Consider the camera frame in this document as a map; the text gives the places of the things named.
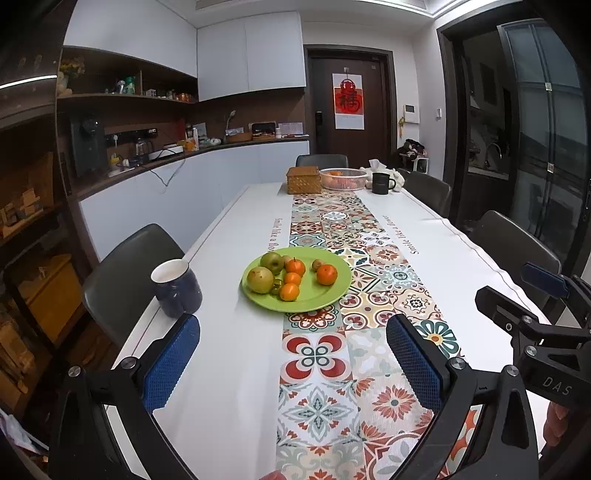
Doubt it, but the large orange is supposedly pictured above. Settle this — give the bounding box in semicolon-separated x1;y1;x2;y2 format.
315;264;339;286
284;258;305;276

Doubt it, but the small orange front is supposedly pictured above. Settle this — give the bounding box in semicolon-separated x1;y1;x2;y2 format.
279;283;300;302

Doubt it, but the small orange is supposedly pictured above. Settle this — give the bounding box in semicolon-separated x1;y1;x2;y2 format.
283;272;301;286
279;283;300;302

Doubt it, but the right hand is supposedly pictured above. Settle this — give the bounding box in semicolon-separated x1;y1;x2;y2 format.
543;402;570;447

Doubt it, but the right near chair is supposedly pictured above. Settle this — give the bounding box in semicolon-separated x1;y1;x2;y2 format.
470;210;562;309

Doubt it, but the right far chair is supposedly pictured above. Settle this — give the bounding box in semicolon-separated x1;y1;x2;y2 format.
402;170;452;218

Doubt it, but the left near chair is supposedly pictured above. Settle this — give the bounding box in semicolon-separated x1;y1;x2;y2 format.
83;224;184;347

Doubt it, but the patterned table runner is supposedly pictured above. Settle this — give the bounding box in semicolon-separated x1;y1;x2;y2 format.
276;192;461;479

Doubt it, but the dark blue mug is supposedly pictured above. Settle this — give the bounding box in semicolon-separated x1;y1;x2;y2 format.
150;259;202;319

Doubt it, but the black mug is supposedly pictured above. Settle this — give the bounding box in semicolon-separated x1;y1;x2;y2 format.
372;172;397;195

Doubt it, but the green plate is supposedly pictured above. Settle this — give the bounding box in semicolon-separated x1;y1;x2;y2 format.
242;247;352;314

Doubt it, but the brown longan left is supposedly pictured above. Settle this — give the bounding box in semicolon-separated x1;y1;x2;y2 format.
311;259;324;271

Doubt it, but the white tissue pile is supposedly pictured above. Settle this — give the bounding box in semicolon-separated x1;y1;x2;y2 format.
361;159;405;192

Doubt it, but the dark wooden door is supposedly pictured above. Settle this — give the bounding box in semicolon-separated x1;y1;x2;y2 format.
304;45;397;167

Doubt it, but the clear fruit bowl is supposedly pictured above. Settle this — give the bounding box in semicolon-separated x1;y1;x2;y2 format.
320;168;369;191

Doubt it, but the small orange middle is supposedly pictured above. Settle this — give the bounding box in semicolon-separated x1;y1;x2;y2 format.
283;272;301;286

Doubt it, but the green persimmon left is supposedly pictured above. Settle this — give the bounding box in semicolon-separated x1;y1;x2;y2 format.
270;278;283;295

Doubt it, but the yellow-green pear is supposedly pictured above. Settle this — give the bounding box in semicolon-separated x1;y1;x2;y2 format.
246;266;276;294

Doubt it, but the far end chair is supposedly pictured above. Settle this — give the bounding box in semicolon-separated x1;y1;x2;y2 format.
295;154;349;170

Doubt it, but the green apple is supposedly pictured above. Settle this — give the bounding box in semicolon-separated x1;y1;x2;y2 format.
259;251;284;276

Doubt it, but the wicker basket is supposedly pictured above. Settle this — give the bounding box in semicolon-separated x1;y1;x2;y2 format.
287;166;322;195

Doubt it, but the red calendar poster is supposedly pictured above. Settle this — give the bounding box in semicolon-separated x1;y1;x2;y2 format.
332;73;365;131

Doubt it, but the black coffee machine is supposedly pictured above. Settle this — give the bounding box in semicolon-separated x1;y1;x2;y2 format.
70;116;108;178

